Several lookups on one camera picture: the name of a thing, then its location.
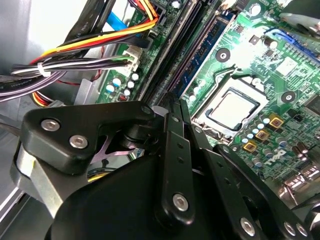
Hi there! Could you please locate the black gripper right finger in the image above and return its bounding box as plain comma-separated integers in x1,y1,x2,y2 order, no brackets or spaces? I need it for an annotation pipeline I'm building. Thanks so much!
179,98,315,240

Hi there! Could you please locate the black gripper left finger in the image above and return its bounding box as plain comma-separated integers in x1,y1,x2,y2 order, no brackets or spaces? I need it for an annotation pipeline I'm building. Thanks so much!
9,91,197,228

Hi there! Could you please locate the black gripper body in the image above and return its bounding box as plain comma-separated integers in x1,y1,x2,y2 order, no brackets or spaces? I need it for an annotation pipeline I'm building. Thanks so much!
44,149,238,240

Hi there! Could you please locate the blue RAM stick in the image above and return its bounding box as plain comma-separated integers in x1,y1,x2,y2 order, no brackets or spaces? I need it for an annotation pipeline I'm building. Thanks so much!
174,11,237,97

